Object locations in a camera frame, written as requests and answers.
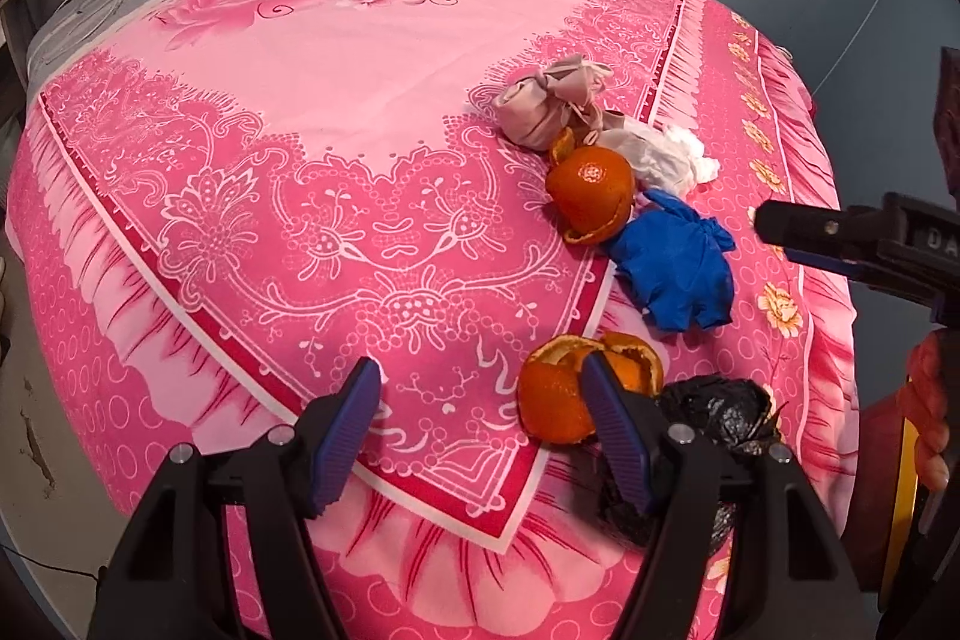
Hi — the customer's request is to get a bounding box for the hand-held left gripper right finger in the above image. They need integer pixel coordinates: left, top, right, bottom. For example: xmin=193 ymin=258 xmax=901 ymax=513
xmin=581 ymin=351 xmax=875 ymax=640

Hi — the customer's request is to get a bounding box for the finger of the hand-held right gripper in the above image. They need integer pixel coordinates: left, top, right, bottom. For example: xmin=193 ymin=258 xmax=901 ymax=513
xmin=754 ymin=196 xmax=891 ymax=264
xmin=784 ymin=248 xmax=942 ymax=315

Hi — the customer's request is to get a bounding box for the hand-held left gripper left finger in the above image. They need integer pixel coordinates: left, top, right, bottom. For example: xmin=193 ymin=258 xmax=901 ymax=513
xmin=86 ymin=356 xmax=383 ymax=640

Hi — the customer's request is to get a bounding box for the black plastic bag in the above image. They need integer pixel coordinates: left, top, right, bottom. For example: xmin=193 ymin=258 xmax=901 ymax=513
xmin=598 ymin=376 xmax=782 ymax=547

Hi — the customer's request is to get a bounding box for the blue rubber glove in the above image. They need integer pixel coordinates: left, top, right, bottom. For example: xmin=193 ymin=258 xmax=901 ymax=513
xmin=600 ymin=188 xmax=737 ymax=332

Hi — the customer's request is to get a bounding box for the white tissue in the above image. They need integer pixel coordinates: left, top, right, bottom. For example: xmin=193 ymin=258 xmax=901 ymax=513
xmin=600 ymin=115 xmax=722 ymax=196

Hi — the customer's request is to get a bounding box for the round orange peel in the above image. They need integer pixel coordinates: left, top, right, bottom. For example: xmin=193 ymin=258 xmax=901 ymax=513
xmin=545 ymin=145 xmax=636 ymax=247

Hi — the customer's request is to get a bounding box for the black bin with yellow rim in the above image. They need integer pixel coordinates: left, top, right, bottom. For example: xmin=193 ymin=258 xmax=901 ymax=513
xmin=855 ymin=385 xmax=960 ymax=640

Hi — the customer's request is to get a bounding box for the pink beige bag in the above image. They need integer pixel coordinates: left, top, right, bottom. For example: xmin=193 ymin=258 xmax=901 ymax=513
xmin=493 ymin=53 xmax=627 ymax=151

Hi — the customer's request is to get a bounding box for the person's right hand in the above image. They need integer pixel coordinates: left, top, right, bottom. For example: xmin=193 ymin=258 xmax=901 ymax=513
xmin=904 ymin=329 xmax=955 ymax=495

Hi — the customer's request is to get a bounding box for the pink floral blanket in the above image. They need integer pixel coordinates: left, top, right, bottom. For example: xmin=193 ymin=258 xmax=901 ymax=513
xmin=4 ymin=0 xmax=860 ymax=640

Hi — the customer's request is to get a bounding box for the black floor cable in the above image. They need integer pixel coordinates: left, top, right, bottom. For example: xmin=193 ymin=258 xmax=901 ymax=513
xmin=0 ymin=539 xmax=102 ymax=585

